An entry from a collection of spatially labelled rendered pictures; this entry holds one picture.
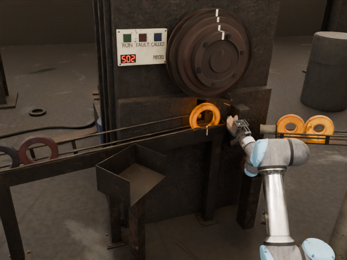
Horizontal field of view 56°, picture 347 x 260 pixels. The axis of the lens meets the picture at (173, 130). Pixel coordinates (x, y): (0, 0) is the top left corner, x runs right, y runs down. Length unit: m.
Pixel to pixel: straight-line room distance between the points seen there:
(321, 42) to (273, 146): 3.07
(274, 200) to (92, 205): 1.44
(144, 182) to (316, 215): 1.40
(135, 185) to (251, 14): 1.14
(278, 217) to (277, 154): 0.25
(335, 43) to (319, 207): 2.21
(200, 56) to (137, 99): 0.43
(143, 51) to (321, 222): 1.65
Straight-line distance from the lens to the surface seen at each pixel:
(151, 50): 1.75
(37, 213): 2.46
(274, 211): 1.36
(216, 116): 1.90
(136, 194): 1.51
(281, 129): 2.03
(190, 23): 1.65
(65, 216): 2.38
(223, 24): 1.70
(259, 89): 2.09
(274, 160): 1.36
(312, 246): 1.41
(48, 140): 1.71
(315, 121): 2.02
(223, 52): 1.66
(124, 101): 1.77
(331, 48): 4.30
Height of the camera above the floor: 1.51
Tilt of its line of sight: 26 degrees down
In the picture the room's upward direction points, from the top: 2 degrees clockwise
